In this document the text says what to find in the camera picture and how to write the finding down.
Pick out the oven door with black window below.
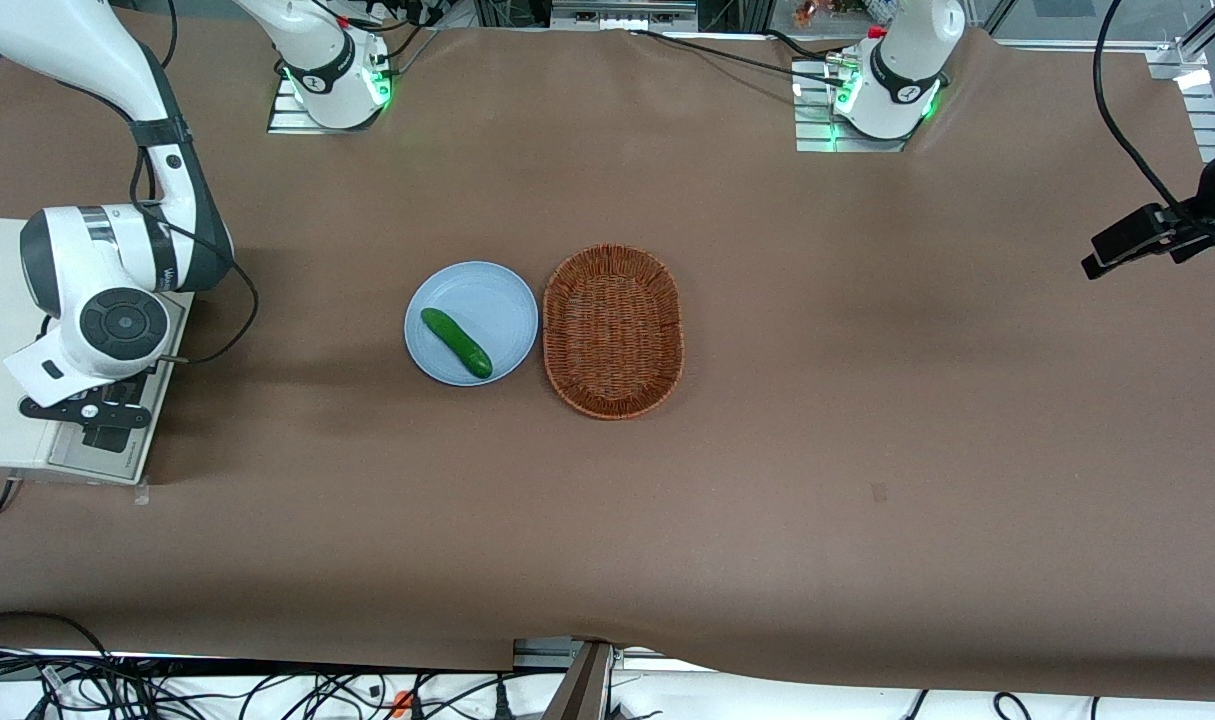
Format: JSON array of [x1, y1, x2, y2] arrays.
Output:
[[47, 358, 176, 487]]

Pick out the green cucumber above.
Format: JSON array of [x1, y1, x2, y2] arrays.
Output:
[[420, 307, 494, 380]]

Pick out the light blue plate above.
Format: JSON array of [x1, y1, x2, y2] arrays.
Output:
[[404, 261, 540, 387]]

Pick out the brown wicker basket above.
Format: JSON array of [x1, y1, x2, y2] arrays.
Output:
[[542, 244, 686, 421]]

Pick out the brown table cover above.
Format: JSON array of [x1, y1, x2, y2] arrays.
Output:
[[0, 0, 1215, 701]]

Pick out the aluminium frame corner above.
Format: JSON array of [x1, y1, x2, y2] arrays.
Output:
[[1145, 40, 1215, 166]]

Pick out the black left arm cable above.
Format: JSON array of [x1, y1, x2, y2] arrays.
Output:
[[1093, 0, 1210, 217]]

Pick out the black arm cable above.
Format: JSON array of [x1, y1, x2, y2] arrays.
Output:
[[1093, 0, 1210, 217], [129, 118, 261, 367]]

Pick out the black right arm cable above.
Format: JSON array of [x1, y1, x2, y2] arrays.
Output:
[[129, 118, 261, 367]]

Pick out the black looped floor cable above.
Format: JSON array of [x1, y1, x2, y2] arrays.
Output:
[[0, 611, 120, 663]]

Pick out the aluminium arm base plate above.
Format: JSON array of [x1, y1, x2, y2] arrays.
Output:
[[793, 58, 930, 154], [266, 66, 392, 135]]

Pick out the black cable across table cover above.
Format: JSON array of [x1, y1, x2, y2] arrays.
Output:
[[625, 28, 850, 89]]

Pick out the metal table bracket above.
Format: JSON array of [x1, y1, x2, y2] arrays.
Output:
[[512, 638, 620, 720]]

